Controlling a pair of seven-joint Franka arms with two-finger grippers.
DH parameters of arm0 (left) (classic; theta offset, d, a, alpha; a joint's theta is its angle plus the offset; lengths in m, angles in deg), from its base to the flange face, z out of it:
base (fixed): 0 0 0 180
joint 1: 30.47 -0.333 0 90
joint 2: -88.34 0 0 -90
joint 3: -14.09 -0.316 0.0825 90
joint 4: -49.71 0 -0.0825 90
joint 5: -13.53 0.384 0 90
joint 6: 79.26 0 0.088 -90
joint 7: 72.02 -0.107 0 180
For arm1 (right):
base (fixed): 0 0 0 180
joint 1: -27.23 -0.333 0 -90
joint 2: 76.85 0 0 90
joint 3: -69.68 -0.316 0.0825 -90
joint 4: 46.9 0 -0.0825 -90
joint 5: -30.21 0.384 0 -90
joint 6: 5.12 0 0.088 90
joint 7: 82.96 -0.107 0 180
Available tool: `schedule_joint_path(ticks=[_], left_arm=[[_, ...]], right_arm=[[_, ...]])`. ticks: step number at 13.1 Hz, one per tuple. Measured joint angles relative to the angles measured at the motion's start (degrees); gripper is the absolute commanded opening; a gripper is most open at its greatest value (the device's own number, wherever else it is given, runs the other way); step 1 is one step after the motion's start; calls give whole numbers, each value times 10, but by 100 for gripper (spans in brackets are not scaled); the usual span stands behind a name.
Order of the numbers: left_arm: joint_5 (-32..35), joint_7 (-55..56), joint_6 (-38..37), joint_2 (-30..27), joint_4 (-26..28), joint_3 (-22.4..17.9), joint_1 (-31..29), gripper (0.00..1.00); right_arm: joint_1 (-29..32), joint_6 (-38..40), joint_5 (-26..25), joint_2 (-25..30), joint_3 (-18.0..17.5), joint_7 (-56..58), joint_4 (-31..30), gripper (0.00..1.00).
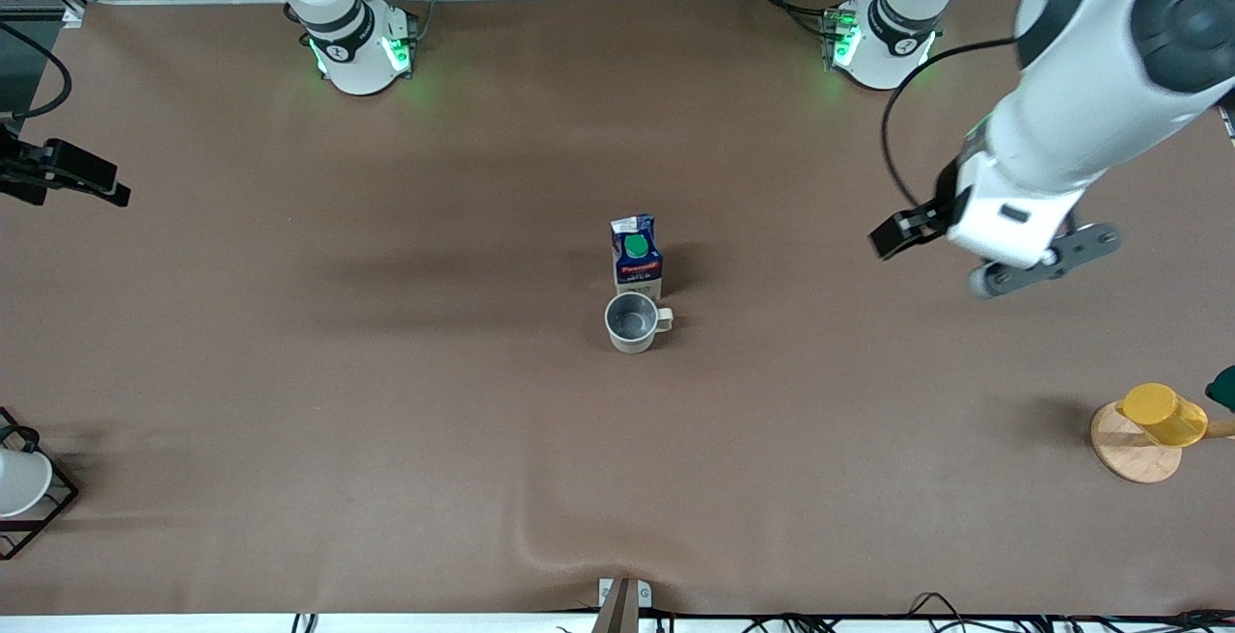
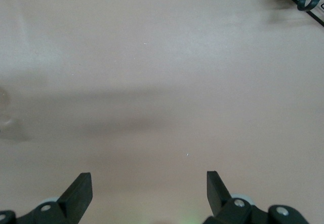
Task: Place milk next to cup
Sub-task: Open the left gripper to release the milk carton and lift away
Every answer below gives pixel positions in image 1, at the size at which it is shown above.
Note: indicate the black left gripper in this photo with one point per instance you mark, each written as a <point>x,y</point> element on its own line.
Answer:
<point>941,201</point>

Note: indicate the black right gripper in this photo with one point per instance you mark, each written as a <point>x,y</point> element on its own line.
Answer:
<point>21,170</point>

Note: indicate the blue milk carton green cap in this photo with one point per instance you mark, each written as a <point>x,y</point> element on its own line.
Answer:
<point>637,261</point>

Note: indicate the cream mug grey inside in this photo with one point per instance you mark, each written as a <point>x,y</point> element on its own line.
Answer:
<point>632,319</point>

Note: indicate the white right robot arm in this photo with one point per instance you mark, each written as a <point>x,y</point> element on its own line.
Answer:
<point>357,59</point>

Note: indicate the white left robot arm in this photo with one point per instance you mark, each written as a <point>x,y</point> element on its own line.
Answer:
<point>1081,102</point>

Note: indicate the white cup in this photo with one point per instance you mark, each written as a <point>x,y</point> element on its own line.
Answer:
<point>19,481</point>

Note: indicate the yellow cup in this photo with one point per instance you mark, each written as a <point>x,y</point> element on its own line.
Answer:
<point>1163,413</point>

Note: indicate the dark green cup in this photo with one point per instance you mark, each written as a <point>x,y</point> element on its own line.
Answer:
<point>1223,388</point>

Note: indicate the wooden mug stand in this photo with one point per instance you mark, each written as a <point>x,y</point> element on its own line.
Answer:
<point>1134,454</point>

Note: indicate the brown table cover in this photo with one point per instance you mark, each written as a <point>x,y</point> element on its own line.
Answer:
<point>617,421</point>

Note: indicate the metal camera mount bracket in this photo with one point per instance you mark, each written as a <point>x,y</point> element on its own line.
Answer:
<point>624,604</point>

